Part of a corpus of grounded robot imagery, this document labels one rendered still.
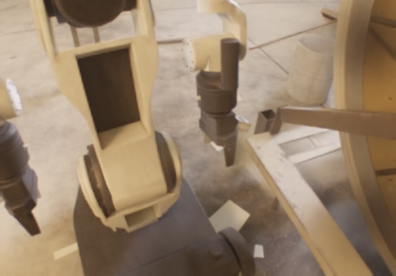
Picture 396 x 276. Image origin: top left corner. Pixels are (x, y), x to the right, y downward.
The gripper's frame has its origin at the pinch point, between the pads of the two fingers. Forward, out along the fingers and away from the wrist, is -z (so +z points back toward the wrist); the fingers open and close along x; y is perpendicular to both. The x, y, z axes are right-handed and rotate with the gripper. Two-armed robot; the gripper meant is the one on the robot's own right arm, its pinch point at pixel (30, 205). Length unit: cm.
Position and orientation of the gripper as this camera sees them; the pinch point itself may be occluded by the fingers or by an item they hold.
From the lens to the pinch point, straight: 63.2
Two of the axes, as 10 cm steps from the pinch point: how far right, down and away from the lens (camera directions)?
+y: 9.0, -2.8, 3.4
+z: -0.6, -8.4, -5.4
